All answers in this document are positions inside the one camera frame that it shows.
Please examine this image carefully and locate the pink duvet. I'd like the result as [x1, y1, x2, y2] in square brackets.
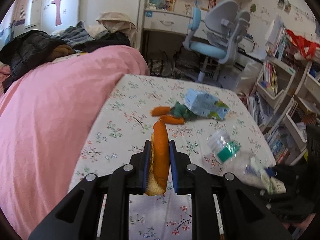
[1, 46, 147, 239]

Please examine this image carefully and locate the stack of books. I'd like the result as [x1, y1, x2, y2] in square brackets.
[267, 124, 300, 165]

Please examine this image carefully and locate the small orange peel piece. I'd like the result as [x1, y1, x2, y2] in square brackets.
[150, 106, 171, 116]

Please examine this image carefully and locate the patterned window curtain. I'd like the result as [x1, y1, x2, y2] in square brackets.
[1, 0, 26, 47]

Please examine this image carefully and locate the red bag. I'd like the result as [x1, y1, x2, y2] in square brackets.
[286, 29, 319, 60]

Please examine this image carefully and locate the long orange peel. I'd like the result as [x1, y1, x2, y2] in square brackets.
[145, 120, 170, 196]

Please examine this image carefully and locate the floral white bed sheet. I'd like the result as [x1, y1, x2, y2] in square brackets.
[70, 75, 276, 239]

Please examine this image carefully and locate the clear plastic water bottle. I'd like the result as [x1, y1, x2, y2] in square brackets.
[208, 130, 286, 194]

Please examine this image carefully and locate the pile of clothes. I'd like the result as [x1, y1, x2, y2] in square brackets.
[51, 21, 131, 53]

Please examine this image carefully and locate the black down jacket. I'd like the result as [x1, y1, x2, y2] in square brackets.
[1, 30, 75, 81]

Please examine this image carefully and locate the blue grey desk chair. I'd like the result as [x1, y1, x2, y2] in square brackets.
[183, 0, 251, 83]

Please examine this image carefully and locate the beige hat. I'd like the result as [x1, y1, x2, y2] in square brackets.
[95, 12, 137, 44]

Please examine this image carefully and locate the white desk with drawer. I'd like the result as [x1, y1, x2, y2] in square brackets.
[143, 0, 266, 61]

